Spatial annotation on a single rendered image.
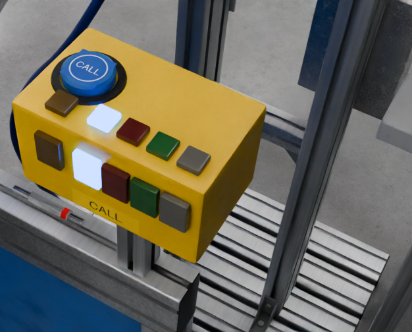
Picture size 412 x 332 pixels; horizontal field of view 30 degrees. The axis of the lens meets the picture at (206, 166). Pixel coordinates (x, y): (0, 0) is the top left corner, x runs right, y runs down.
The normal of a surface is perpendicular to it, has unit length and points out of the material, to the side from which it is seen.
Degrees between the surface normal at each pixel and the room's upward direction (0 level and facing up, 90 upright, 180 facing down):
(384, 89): 90
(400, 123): 0
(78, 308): 90
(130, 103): 0
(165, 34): 0
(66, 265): 90
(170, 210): 90
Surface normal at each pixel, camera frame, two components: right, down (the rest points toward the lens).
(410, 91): 0.07, -0.63
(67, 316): -0.48, 0.66
